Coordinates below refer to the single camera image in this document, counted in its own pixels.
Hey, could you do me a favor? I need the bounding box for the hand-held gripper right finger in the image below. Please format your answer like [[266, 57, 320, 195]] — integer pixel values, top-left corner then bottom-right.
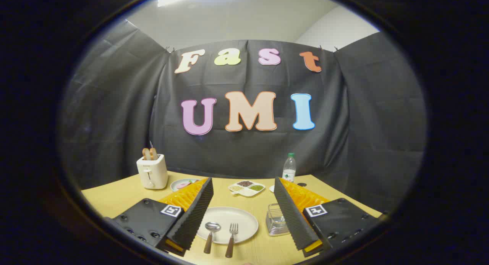
[[274, 177, 384, 258]]

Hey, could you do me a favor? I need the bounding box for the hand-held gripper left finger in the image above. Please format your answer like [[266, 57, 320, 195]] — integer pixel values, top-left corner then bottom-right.
[[105, 177, 214, 257]]

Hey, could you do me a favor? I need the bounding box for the clear glass container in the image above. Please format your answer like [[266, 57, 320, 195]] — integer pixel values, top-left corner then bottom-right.
[[266, 203, 290, 237]]

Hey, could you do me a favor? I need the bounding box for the small plate with pink food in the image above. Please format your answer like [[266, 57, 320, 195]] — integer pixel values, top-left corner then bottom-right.
[[170, 179, 200, 192]]

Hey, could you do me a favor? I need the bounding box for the white round plate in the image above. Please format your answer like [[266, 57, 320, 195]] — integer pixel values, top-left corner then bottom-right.
[[196, 207, 259, 245]]

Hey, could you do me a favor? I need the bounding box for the clear plastic water bottle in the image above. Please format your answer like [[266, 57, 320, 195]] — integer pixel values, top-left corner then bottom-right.
[[282, 153, 297, 183]]

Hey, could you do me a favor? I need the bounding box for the white divided dish with beans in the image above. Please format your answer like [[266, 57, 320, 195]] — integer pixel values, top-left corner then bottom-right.
[[228, 180, 266, 197]]

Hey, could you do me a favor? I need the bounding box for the white toaster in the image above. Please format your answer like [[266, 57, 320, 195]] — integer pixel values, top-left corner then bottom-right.
[[136, 154, 168, 190]]

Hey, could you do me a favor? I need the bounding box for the black backdrop cloth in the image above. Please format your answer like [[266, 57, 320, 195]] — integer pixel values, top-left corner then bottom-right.
[[58, 19, 427, 212]]

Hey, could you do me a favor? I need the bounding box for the wooden-handled metal spoon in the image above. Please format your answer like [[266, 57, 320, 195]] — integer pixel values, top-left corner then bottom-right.
[[203, 222, 221, 254]]

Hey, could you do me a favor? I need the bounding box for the wooden-handled metal fork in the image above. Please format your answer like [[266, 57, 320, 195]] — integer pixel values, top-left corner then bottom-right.
[[225, 223, 239, 259]]

